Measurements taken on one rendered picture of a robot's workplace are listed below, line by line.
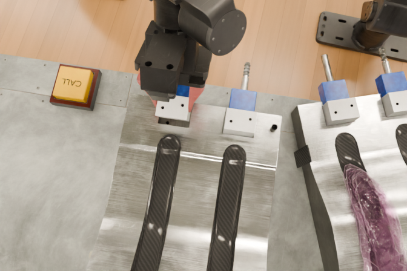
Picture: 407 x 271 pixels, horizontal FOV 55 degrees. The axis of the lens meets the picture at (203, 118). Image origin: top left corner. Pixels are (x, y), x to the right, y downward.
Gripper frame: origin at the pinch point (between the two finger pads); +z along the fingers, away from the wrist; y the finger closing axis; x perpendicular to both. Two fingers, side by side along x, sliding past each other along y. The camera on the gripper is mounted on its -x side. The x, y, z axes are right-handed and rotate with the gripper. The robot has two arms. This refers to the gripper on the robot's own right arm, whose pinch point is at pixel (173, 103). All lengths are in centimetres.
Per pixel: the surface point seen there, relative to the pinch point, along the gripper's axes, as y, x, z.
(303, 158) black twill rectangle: 23.0, 1.8, 10.1
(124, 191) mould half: -5.9, -9.7, 11.6
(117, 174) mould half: -7.5, -7.7, 10.2
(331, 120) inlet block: 26.2, 5.2, 3.3
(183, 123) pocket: 1.3, 2.6, 6.6
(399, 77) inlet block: 37.9, 14.6, -0.8
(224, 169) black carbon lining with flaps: 9.4, -4.5, 8.7
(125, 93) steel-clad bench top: -11.5, 10.8, 8.8
